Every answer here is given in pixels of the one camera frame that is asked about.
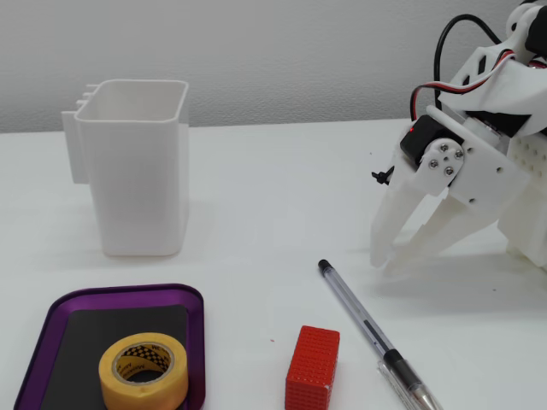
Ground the black cable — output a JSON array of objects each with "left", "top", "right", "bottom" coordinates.
[{"left": 432, "top": 14, "right": 506, "bottom": 103}]

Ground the red white black servo wire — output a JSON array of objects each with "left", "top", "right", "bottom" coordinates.
[{"left": 409, "top": 50, "right": 519, "bottom": 126}]

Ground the yellow tape roll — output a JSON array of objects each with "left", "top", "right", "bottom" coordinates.
[{"left": 97, "top": 331, "right": 190, "bottom": 410}]

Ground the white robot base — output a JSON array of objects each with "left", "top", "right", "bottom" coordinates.
[{"left": 503, "top": 132, "right": 547, "bottom": 274}]

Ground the white plastic box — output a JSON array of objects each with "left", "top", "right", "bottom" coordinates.
[{"left": 61, "top": 79, "right": 191, "bottom": 258}]

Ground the clear black ballpoint pen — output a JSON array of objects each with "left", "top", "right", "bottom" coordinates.
[{"left": 317, "top": 259, "right": 445, "bottom": 410}]

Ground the purple metal tray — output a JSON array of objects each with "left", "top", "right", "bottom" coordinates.
[{"left": 12, "top": 283, "right": 207, "bottom": 410}]

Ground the red ribbed block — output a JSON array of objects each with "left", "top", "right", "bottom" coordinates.
[{"left": 284, "top": 325, "right": 342, "bottom": 410}]

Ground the black tray mat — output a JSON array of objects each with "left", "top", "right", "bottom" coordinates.
[{"left": 40, "top": 303, "right": 191, "bottom": 410}]

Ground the black zip tie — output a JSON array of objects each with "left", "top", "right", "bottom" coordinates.
[{"left": 370, "top": 165, "right": 397, "bottom": 187}]

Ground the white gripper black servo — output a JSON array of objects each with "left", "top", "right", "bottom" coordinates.
[{"left": 369, "top": 105, "right": 530, "bottom": 275}]

